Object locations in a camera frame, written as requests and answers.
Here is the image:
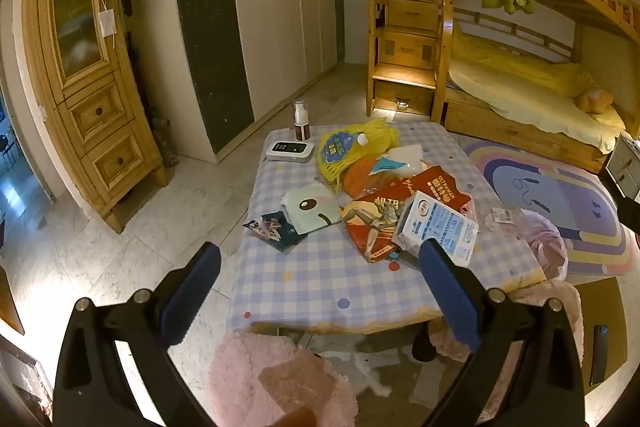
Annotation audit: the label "orange plush toy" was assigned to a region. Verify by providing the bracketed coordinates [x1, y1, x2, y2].
[575, 89, 615, 114]

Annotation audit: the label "white and blue carton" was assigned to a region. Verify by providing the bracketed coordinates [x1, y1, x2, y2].
[391, 191, 479, 268]

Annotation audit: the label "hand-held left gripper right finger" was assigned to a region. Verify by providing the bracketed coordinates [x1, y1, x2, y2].
[419, 238, 586, 427]

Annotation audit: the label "trash bin with pink liner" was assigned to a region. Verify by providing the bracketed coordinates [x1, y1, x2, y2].
[520, 212, 569, 280]

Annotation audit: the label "red printed paper bag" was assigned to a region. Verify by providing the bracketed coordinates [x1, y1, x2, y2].
[345, 167, 473, 264]

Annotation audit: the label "orange fluffy toy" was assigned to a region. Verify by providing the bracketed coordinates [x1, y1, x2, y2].
[344, 159, 381, 198]

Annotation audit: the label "yellow duvet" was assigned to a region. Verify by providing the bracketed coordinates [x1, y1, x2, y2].
[452, 24, 596, 98]

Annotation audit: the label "dark snack packet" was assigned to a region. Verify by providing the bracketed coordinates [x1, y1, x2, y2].
[242, 212, 308, 253]

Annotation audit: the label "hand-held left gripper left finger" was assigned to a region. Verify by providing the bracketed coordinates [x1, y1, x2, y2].
[52, 242, 223, 427]

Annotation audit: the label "white flat device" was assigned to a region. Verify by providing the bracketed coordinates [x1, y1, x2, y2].
[265, 140, 315, 162]

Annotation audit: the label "white paper tag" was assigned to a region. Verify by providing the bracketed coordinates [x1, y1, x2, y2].
[98, 9, 118, 38]

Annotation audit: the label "brown cardboard sheet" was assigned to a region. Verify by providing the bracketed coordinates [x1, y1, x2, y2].
[575, 277, 626, 390]

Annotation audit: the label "yellow mesh bag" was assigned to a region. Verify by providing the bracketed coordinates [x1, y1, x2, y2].
[318, 119, 401, 195]

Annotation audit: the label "small clear wrapper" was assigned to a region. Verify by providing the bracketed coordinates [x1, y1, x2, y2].
[484, 207, 521, 225]

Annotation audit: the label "pale yellow bed sheet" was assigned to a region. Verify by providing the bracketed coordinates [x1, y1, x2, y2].
[446, 59, 626, 152]

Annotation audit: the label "oval rainbow rug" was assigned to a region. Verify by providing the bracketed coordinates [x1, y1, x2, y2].
[462, 138, 636, 278]

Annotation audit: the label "white and teal plastic packet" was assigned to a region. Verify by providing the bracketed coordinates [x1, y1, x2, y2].
[372, 146, 426, 178]

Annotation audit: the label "wooden stair drawers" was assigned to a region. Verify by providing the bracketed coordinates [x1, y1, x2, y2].
[367, 0, 456, 122]

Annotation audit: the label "tall wooden cabinet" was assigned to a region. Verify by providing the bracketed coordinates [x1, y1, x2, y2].
[20, 0, 168, 235]

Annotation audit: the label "white and black wardrobe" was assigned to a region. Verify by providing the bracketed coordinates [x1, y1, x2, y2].
[171, 0, 346, 158]

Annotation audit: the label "checked tablecloth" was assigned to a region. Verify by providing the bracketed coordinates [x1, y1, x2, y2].
[227, 123, 548, 335]

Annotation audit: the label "white and brown bottle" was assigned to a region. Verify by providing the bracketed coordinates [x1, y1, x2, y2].
[292, 101, 312, 141]

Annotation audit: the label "pale green cartoon packet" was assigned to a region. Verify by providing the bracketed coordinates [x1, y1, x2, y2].
[282, 183, 341, 235]

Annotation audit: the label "dark patterned object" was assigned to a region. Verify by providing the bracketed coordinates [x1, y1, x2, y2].
[150, 117, 179, 168]

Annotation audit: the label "black flat device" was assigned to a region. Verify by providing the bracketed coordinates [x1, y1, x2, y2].
[590, 324, 609, 388]

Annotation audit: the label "wooden bunk bed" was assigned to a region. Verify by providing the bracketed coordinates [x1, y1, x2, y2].
[367, 0, 640, 175]

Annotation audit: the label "grey nightstand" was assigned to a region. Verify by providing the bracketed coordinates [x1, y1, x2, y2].
[605, 133, 640, 200]

